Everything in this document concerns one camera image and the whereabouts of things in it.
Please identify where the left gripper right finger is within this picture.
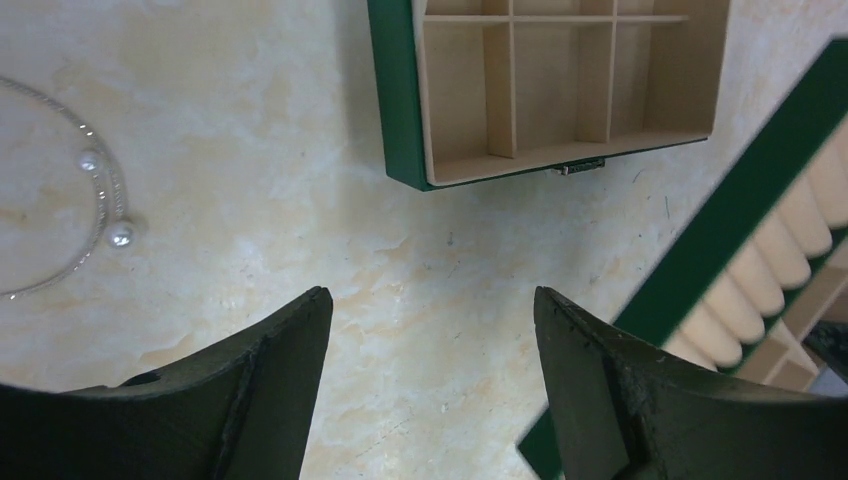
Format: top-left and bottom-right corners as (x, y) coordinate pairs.
(533, 287), (847, 479)

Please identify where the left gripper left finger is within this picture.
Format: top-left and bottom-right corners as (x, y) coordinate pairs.
(1, 287), (333, 479)

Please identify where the green jewelry tray insert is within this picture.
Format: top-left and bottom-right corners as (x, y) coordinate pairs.
(517, 36), (847, 479)

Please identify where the green jewelry box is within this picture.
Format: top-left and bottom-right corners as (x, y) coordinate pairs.
(367, 0), (731, 191)

